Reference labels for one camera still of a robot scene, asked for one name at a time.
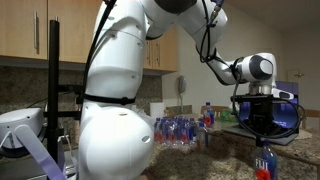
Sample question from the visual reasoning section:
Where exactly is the white VR headset lavender strap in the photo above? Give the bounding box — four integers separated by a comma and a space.
0, 107, 68, 180

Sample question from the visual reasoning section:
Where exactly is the silver cabinet door handle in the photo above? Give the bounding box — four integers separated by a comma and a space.
33, 10, 40, 52

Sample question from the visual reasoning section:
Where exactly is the black cable along robot base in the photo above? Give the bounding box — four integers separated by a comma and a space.
81, 0, 118, 98

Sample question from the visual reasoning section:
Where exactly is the green tissue box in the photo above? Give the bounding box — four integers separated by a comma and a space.
219, 109, 236, 123

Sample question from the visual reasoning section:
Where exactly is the flat monitor with purple screen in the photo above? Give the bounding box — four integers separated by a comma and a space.
274, 80, 299, 98

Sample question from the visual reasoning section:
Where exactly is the white paper towel roll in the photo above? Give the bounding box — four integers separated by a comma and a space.
149, 102, 166, 120

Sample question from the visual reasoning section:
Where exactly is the white plastic bag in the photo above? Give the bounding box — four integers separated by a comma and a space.
133, 106, 156, 126

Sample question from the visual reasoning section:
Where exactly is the wooden chair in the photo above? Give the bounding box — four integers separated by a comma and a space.
199, 105, 228, 118
301, 108, 320, 129

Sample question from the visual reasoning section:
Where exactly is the plastic-wrapped pack of water bottles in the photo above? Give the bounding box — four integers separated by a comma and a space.
153, 115, 198, 146

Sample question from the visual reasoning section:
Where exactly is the white room door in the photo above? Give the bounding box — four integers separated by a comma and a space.
286, 68, 306, 83

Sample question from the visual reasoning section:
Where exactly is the black camera stand pole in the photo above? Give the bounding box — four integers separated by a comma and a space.
43, 19, 88, 164

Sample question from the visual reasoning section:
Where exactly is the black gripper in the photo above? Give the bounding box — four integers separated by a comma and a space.
248, 100, 276, 148

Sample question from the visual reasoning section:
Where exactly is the grey open laptop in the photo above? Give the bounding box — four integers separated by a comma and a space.
222, 96, 300, 146

